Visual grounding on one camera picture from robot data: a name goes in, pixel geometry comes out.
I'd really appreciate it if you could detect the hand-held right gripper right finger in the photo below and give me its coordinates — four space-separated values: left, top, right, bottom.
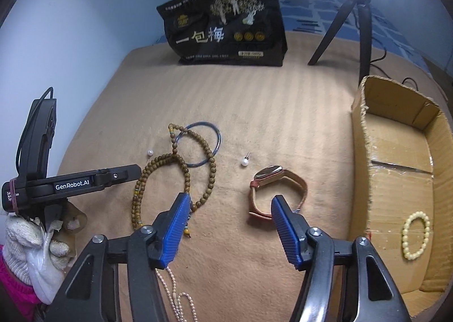
271 195 413 322

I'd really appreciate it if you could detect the person's left hand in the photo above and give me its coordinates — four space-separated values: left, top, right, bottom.
4 202 87 305

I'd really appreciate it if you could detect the black cable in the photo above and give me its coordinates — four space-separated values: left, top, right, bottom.
370 46 421 93

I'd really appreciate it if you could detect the black snack bag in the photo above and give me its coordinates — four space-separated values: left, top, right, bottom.
157 0 288 67

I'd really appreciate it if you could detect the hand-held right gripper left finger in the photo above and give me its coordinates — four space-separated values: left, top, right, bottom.
46 192 192 322

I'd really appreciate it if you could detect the pearl necklace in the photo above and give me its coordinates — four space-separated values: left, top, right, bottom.
156 265 197 322

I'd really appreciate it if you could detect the cardboard box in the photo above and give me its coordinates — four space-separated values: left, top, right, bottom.
350 75 453 319

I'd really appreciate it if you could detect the blue patterned bedsheet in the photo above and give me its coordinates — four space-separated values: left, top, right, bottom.
152 0 437 73

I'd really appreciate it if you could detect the black tripod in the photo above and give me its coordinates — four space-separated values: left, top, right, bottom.
308 0 372 76

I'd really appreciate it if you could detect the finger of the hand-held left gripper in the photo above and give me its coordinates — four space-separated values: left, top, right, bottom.
93 164 142 189

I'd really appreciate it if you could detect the yellow bead bracelet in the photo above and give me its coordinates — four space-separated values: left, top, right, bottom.
401 211 431 260

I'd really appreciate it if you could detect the wooden bead necklace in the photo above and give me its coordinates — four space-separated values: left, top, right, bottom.
132 124 217 238

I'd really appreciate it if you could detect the blue bangle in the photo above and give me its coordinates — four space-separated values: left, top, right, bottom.
176 121 223 167

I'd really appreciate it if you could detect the brown strap wristwatch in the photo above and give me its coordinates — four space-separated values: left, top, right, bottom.
249 165 308 220

